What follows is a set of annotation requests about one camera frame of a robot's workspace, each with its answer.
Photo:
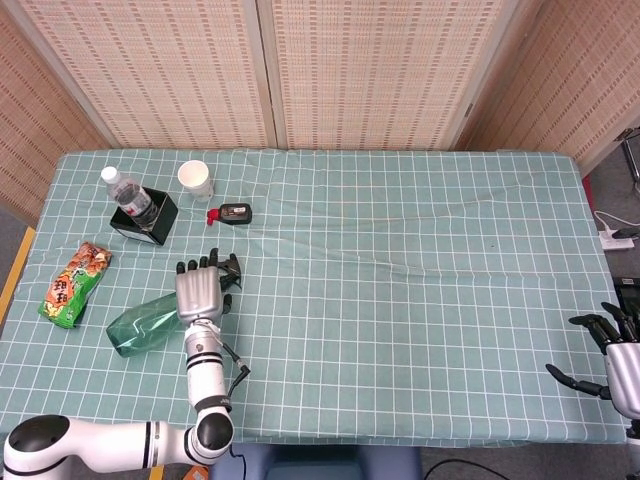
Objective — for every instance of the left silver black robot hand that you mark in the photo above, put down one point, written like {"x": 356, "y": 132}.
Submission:
{"x": 199, "y": 295}

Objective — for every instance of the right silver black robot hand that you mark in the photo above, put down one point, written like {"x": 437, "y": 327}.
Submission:
{"x": 625, "y": 372}

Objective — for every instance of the green spray bottle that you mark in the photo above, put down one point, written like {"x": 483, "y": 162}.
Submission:
{"x": 140, "y": 327}

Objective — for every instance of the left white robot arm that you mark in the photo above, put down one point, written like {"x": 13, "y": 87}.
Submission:
{"x": 205, "y": 370}

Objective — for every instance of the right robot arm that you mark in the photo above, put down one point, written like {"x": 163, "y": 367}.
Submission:
{"x": 634, "y": 429}

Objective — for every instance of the small black red-capped bottle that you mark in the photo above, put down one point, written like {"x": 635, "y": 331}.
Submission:
{"x": 235, "y": 213}

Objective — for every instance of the clear plastic water bottle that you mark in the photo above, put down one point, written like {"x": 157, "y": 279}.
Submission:
{"x": 127, "y": 195}

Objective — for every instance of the black device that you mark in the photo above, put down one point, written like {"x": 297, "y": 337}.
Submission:
{"x": 629, "y": 287}

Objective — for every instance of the black square box holder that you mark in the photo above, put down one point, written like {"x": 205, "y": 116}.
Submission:
{"x": 167, "y": 215}

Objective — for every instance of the white paper cup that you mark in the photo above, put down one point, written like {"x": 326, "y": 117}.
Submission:
{"x": 197, "y": 180}

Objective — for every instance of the green orange snack bag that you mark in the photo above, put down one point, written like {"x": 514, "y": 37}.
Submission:
{"x": 75, "y": 285}

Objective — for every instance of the white power strip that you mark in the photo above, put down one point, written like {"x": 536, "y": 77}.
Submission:
{"x": 612, "y": 242}

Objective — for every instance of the green checked tablecloth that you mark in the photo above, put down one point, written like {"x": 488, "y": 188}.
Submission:
{"x": 375, "y": 300}

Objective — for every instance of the orange box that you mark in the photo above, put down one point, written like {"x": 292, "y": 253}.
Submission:
{"x": 197, "y": 472}

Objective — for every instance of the yellow floor tape strip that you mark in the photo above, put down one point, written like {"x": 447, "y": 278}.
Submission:
{"x": 17, "y": 265}
{"x": 156, "y": 472}

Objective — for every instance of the blue padded seat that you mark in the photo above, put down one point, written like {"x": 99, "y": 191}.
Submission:
{"x": 315, "y": 462}

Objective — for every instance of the metal chair leg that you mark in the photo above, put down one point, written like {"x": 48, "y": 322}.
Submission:
{"x": 631, "y": 155}

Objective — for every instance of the bamboo folding screen panel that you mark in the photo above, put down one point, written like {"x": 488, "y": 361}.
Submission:
{"x": 165, "y": 75}
{"x": 30, "y": 125}
{"x": 575, "y": 90}
{"x": 380, "y": 75}

